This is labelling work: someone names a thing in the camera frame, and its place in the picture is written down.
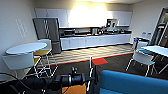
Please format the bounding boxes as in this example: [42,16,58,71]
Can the white counter cabinets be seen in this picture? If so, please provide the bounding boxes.
[58,32,133,52]

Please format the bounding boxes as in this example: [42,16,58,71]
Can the steel refrigerator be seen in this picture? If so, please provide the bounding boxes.
[31,17,63,55]

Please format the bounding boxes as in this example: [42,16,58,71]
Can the white upper cabinets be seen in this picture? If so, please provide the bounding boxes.
[34,7,134,29]

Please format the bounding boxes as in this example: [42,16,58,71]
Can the large blue sofa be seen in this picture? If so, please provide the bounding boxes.
[97,68,168,94]

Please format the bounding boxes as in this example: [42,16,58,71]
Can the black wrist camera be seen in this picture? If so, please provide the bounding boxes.
[70,66,79,76]

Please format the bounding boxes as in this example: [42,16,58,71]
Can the white plastic hanger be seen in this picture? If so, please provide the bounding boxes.
[88,56,95,94]

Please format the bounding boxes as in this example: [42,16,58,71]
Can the yellow wire-leg chair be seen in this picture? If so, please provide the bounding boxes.
[32,48,55,76]

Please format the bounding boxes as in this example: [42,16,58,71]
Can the white round table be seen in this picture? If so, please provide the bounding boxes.
[5,41,48,56]

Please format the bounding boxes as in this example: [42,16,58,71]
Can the black coffee machine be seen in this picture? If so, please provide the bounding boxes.
[106,18,119,35]

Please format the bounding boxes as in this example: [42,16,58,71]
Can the white dining chair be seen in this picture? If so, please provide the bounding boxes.
[125,49,158,77]
[134,40,150,51]

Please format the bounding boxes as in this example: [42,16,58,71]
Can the black microwave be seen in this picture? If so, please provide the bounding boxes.
[62,28,77,37]

